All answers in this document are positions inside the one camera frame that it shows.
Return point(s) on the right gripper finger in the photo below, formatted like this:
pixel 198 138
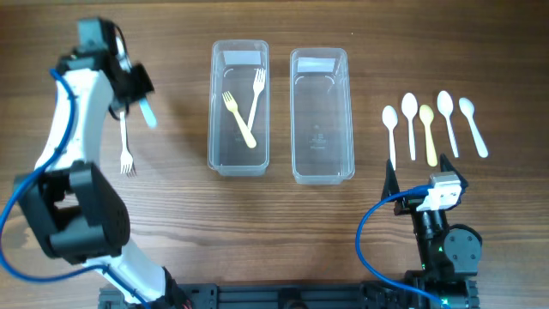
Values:
pixel 446 166
pixel 390 186

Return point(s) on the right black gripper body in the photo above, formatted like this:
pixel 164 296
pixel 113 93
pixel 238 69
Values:
pixel 412 203

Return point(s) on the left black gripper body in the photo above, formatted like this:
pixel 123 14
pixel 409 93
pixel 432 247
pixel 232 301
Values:
pixel 140 81

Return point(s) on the wide white plastic fork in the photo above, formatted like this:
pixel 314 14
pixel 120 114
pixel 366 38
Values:
pixel 148 114

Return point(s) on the thin white plastic fork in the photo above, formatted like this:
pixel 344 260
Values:
pixel 126 158

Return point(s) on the yellow plastic fork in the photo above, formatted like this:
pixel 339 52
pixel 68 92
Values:
pixel 232 106

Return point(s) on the curved white plastic fork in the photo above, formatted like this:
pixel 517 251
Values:
pixel 257 87

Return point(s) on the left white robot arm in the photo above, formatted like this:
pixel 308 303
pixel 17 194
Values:
pixel 73 211

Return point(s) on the right clear plastic container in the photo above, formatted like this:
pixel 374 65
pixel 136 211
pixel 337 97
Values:
pixel 321 116

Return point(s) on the clear plastic container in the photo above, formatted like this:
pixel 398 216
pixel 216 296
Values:
pixel 233 68
pixel 321 116

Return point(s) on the left clear plastic container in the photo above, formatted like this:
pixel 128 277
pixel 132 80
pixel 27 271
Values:
pixel 233 68

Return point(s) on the yellow plastic spoon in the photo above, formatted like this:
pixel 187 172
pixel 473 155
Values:
pixel 426 116

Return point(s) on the white plastic spoon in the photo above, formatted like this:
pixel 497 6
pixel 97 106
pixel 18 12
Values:
pixel 467 108
pixel 446 107
pixel 390 120
pixel 410 107

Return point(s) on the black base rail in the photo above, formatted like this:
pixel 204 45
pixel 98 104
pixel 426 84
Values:
pixel 357 295

